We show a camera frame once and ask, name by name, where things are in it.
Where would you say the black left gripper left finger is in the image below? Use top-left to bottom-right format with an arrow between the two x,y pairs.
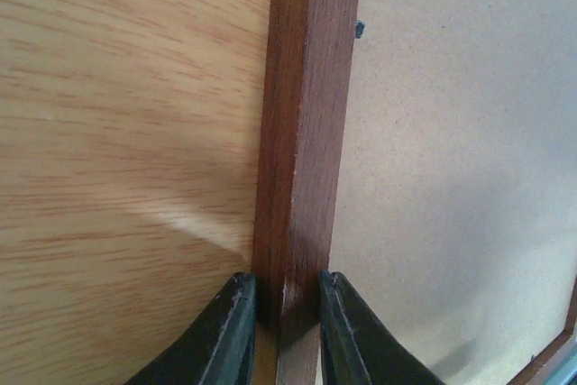
127,272 -> 256,384

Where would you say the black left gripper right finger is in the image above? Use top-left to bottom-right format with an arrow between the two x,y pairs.
319,270 -> 442,385

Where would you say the brown wooden picture frame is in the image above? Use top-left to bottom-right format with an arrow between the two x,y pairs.
252,0 -> 576,384

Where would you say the brown frame backing board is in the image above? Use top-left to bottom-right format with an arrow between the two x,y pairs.
330,0 -> 576,384

